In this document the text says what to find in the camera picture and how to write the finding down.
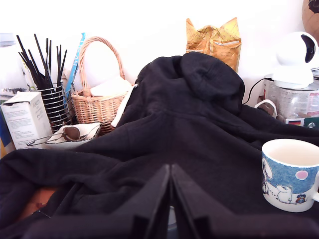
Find white cloth in basket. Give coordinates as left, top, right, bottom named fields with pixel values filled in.
left=90, top=75, right=133, bottom=97

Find translucent bottle grey cap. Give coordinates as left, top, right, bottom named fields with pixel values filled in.
left=0, top=32, right=28, bottom=91

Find blue cartoon coffee mug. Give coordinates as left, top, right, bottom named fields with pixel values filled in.
left=261, top=138, right=319, bottom=213

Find black power cable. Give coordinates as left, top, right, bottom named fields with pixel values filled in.
left=242, top=77, right=274, bottom=105

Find wicker basket with handle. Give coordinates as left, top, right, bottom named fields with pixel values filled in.
left=71, top=36, right=130, bottom=136

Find white printed carton box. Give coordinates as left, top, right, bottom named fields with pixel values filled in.
left=0, top=91, right=53, bottom=150

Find white mug with handle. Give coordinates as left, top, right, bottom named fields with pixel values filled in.
left=254, top=99, right=278, bottom=119

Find brown round globe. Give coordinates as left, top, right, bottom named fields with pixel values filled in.
left=302, top=0, right=319, bottom=43

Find thin black stick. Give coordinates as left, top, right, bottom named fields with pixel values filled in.
left=45, top=37, right=49, bottom=78
left=58, top=49, right=68, bottom=85
left=16, top=34, right=40, bottom=87
left=48, top=39, right=53, bottom=78
left=56, top=44, right=62, bottom=87
left=33, top=33, right=50, bottom=80

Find black wire utensil holder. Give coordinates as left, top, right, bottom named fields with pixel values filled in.
left=37, top=83, right=73, bottom=134

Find white round security camera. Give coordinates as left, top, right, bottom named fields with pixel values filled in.
left=271, top=31, right=319, bottom=89

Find black hooded sweatshirt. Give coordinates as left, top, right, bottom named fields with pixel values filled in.
left=0, top=51, right=319, bottom=239

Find metal tea strainer tongs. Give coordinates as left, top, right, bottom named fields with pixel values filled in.
left=26, top=125, right=100, bottom=147

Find blue and white tube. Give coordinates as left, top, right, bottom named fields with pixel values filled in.
left=64, top=32, right=86, bottom=98

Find white flat strip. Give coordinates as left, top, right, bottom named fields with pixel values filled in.
left=111, top=84, right=139, bottom=128

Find blue and yellow packet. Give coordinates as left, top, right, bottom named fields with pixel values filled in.
left=0, top=112, right=16, bottom=159

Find white shallow dish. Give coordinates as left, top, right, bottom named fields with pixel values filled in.
left=45, top=122, right=102, bottom=150

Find green box with flag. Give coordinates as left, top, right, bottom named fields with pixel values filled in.
left=285, top=117, right=319, bottom=129

